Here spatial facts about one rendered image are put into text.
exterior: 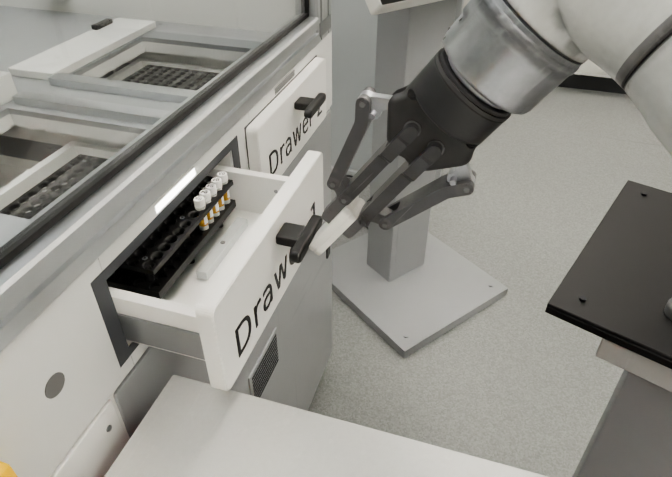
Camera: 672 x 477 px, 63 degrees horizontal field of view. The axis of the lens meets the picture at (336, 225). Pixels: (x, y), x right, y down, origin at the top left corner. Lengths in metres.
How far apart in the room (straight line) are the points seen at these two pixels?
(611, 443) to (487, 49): 0.66
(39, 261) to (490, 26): 0.37
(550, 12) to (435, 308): 1.43
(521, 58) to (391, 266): 1.41
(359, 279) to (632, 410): 1.12
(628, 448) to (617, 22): 0.67
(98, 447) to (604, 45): 0.55
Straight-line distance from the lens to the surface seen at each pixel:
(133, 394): 0.64
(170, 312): 0.53
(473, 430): 1.53
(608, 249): 0.84
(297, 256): 0.54
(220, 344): 0.50
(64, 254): 0.49
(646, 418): 0.87
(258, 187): 0.71
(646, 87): 0.37
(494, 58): 0.40
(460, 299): 1.79
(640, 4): 0.36
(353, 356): 1.64
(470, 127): 0.43
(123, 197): 0.53
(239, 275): 0.50
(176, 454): 0.59
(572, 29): 0.38
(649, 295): 0.79
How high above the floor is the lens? 1.25
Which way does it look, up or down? 36 degrees down
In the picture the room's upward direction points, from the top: straight up
